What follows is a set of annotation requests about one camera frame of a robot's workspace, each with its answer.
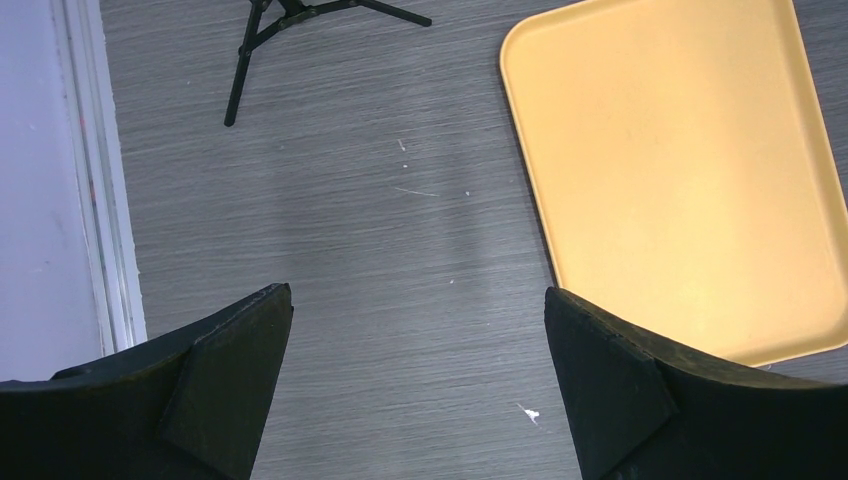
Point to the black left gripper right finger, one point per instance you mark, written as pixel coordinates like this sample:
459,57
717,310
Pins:
642,406

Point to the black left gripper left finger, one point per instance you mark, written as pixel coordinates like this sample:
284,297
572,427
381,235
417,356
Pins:
189,404

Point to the yellow plastic tray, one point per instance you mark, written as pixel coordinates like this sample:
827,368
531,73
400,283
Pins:
682,171

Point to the black microphone tripod stand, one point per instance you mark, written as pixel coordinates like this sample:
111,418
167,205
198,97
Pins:
295,12

